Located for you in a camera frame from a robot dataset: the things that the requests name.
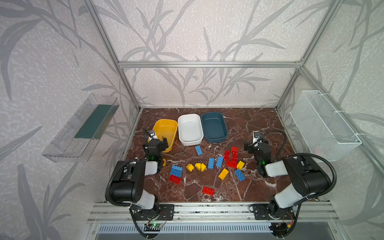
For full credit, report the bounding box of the green circuit board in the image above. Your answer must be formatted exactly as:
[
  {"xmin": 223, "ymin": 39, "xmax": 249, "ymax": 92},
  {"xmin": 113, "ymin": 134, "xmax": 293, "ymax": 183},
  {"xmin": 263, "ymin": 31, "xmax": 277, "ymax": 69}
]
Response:
[{"xmin": 145, "ymin": 223, "xmax": 164, "ymax": 232}]

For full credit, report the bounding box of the white plastic bin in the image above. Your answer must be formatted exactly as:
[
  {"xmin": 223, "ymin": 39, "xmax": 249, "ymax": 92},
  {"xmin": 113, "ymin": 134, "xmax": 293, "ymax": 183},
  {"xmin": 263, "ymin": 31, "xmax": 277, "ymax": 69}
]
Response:
[{"xmin": 178, "ymin": 114, "xmax": 204, "ymax": 147}]

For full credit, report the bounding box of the red lego cluster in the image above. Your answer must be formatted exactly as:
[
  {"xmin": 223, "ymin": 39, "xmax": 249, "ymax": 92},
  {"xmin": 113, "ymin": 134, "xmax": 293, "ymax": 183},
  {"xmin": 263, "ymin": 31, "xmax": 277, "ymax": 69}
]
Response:
[{"xmin": 224, "ymin": 147, "xmax": 239, "ymax": 169}]

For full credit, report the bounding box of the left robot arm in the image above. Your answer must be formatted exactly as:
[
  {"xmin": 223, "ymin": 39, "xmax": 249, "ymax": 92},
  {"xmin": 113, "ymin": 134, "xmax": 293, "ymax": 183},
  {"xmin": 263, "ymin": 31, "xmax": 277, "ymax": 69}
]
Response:
[{"xmin": 105, "ymin": 138, "xmax": 169, "ymax": 211}]

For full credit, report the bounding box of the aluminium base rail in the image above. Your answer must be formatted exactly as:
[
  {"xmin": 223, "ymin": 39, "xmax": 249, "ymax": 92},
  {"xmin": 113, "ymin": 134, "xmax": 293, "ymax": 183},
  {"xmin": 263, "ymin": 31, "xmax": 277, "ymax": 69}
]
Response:
[{"xmin": 87, "ymin": 202, "xmax": 340, "ymax": 224}]

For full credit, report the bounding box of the yellow sloped lego left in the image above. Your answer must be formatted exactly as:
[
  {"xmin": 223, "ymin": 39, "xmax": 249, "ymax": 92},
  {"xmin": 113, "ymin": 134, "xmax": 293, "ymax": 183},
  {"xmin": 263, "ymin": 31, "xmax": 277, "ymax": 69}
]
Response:
[{"xmin": 186, "ymin": 164, "xmax": 195, "ymax": 172}]

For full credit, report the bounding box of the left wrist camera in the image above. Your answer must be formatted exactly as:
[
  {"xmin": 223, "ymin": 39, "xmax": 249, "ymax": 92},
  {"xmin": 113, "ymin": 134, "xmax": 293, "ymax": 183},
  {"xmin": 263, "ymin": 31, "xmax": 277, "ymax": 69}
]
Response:
[{"xmin": 149, "ymin": 130, "xmax": 158, "ymax": 141}]

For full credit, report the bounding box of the clear acrylic wall shelf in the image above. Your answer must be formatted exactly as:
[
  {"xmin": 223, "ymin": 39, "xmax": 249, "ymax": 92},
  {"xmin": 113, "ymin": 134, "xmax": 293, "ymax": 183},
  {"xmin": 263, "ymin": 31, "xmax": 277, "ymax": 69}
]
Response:
[{"xmin": 42, "ymin": 94, "xmax": 120, "ymax": 163}]

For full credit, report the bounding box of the blue lego centre right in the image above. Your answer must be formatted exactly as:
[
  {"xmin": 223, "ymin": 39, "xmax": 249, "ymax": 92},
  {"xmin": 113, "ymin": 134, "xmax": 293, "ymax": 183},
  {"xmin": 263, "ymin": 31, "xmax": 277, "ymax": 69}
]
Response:
[{"xmin": 216, "ymin": 156, "xmax": 224, "ymax": 168}]

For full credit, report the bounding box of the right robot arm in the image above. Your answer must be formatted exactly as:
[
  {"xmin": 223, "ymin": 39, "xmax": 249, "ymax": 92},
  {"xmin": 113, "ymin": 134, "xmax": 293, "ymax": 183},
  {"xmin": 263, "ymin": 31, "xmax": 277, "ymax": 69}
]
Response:
[{"xmin": 244, "ymin": 141, "xmax": 337, "ymax": 218}]

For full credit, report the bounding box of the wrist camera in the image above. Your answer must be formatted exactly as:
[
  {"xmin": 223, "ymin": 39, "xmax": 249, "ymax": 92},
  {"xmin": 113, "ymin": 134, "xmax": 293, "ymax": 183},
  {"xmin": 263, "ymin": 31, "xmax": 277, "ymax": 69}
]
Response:
[
  {"xmin": 149, "ymin": 130, "xmax": 158, "ymax": 141},
  {"xmin": 252, "ymin": 131, "xmax": 261, "ymax": 145}
]

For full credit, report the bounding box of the blue lego centre left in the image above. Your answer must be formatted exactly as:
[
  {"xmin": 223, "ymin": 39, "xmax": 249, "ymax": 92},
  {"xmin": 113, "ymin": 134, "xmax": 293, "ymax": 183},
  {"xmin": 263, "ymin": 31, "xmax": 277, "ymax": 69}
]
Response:
[{"xmin": 208, "ymin": 158, "xmax": 215, "ymax": 170}]

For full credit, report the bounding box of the yellow plastic bin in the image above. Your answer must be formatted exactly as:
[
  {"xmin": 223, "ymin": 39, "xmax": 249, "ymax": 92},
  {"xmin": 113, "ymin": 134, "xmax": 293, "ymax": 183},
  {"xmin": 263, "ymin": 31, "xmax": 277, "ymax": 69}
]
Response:
[{"xmin": 153, "ymin": 119, "xmax": 178, "ymax": 153}]

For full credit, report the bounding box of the red lego front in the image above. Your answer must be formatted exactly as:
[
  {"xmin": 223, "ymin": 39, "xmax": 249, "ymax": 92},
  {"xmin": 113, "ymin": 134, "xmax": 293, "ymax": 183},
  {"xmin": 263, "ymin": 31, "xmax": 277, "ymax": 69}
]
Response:
[{"xmin": 202, "ymin": 187, "xmax": 215, "ymax": 196}]

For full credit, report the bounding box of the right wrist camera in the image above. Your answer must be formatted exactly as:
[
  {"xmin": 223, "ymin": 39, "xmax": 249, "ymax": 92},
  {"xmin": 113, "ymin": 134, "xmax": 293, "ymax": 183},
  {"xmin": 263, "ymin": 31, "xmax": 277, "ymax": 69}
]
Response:
[{"xmin": 252, "ymin": 131, "xmax": 261, "ymax": 145}]

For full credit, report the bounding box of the dark teal plastic bin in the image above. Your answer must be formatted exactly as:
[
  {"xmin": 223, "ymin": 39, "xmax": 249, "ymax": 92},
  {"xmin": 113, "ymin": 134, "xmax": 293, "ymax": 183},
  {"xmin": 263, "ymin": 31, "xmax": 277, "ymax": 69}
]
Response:
[{"xmin": 202, "ymin": 112, "xmax": 228, "ymax": 144}]

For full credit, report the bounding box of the yellow sloped lego pair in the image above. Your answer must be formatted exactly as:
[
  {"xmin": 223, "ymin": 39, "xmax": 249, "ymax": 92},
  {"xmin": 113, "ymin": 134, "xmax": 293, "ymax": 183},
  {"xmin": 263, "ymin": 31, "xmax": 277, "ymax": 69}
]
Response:
[{"xmin": 195, "ymin": 163, "xmax": 207, "ymax": 172}]

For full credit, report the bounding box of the blue lego near bins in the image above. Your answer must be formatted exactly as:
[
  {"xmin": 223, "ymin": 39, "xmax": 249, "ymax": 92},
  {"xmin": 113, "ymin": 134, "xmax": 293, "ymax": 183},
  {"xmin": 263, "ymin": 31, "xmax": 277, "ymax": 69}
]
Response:
[{"xmin": 195, "ymin": 146, "xmax": 203, "ymax": 156}]

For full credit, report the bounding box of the blue stacked lego left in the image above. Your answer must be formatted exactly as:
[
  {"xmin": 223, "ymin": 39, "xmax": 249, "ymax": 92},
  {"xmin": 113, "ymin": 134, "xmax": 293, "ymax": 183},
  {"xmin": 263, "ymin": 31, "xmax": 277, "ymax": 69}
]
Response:
[{"xmin": 170, "ymin": 165, "xmax": 183, "ymax": 178}]

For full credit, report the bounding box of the white wire mesh basket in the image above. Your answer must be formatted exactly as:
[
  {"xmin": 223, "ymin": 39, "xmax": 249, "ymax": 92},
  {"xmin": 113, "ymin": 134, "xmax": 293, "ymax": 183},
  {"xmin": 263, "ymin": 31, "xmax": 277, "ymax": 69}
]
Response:
[{"xmin": 290, "ymin": 90, "xmax": 362, "ymax": 162}]

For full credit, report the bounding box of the yellow long lego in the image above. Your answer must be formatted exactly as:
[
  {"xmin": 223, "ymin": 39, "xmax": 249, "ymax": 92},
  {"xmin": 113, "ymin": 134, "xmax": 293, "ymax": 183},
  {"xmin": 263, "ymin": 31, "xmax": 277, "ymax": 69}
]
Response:
[{"xmin": 218, "ymin": 169, "xmax": 229, "ymax": 181}]

